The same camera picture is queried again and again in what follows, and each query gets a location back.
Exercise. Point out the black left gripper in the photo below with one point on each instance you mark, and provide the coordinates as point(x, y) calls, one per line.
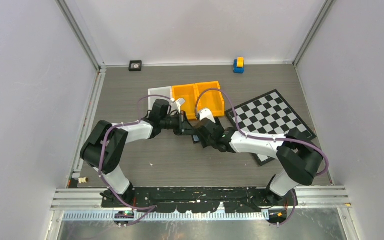
point(184, 127)

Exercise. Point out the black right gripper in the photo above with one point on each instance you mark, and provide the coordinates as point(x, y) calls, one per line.
point(205, 141)

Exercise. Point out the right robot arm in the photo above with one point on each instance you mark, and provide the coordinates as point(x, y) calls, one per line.
point(299, 159)

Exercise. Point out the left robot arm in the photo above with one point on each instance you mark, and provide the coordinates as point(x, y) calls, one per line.
point(105, 145)

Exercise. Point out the orange plastic bin left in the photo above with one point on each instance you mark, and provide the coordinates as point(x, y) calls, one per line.
point(188, 93)

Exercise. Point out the orange plastic bin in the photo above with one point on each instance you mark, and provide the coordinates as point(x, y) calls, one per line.
point(188, 93)
point(212, 99)

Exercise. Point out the orange plastic bin right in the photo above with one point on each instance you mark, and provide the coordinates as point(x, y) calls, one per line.
point(212, 99)

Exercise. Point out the white plastic bin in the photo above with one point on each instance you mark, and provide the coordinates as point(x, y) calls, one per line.
point(165, 93)

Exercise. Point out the black white checkerboard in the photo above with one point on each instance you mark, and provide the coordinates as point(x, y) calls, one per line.
point(269, 114)

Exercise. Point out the blue toy car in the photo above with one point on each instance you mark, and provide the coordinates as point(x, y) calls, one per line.
point(236, 68)

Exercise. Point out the yellow toy block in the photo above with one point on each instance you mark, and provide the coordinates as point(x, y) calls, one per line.
point(240, 62)

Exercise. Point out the small black square box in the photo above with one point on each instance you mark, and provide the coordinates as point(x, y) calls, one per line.
point(135, 66)

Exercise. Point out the small beige plastic piece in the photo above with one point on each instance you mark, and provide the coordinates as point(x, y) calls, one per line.
point(83, 180)

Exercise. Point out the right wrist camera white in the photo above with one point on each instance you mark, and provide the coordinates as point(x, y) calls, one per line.
point(206, 116)

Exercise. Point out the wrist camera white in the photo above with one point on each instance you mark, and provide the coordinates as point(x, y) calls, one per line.
point(206, 116)
point(178, 103)

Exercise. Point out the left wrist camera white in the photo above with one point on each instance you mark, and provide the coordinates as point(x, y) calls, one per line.
point(178, 103)

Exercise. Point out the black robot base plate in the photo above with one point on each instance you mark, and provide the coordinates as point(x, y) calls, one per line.
point(197, 200)

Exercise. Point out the aluminium frame rail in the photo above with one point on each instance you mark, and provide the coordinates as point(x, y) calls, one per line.
point(84, 204)

